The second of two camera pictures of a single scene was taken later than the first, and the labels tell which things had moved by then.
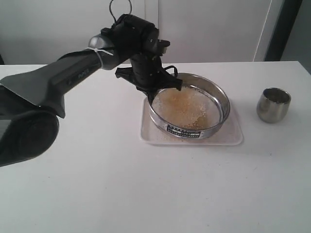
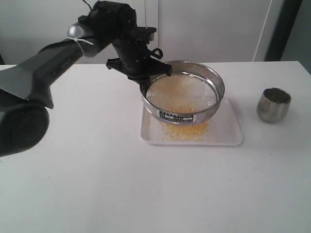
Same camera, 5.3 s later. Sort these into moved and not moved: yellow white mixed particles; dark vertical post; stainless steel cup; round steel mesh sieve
Moved: yellow white mixed particles; round steel mesh sieve
Not moved: stainless steel cup; dark vertical post
